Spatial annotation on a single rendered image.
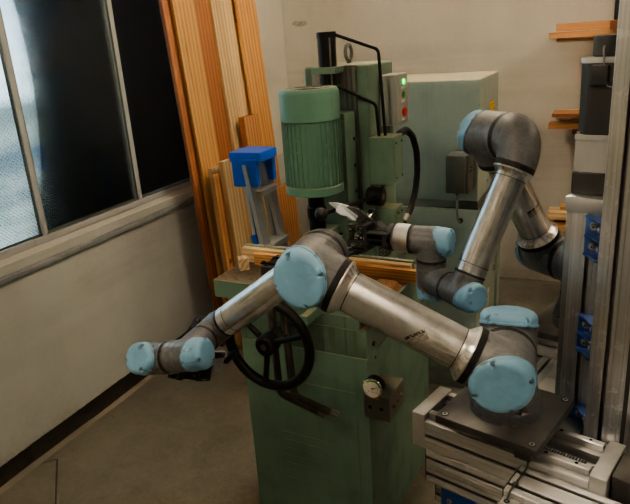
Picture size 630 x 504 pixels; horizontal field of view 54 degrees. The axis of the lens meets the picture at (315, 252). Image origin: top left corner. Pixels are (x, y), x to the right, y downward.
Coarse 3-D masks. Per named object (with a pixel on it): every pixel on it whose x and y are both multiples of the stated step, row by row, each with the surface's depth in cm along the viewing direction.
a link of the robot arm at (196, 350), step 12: (192, 336) 144; (204, 336) 146; (168, 348) 142; (180, 348) 141; (192, 348) 139; (204, 348) 141; (168, 360) 141; (180, 360) 140; (192, 360) 139; (204, 360) 140; (168, 372) 144
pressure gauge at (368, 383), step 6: (366, 378) 177; (372, 378) 175; (378, 378) 176; (366, 384) 177; (372, 384) 176; (378, 384) 175; (384, 384) 176; (366, 390) 177; (372, 390) 176; (378, 390) 175; (372, 396) 177; (378, 396) 176
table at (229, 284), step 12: (252, 264) 210; (228, 276) 201; (240, 276) 200; (252, 276) 199; (216, 288) 200; (228, 288) 197; (240, 288) 195; (408, 288) 185; (276, 312) 179; (312, 312) 177; (324, 312) 183; (336, 312) 181
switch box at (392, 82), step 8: (400, 72) 204; (384, 80) 198; (392, 80) 196; (400, 80) 198; (384, 88) 198; (392, 88) 197; (400, 88) 199; (384, 96) 199; (392, 96) 198; (400, 96) 200; (384, 104) 200; (392, 104) 199; (400, 104) 200; (392, 112) 200; (400, 112) 201; (392, 120) 201; (400, 120) 202
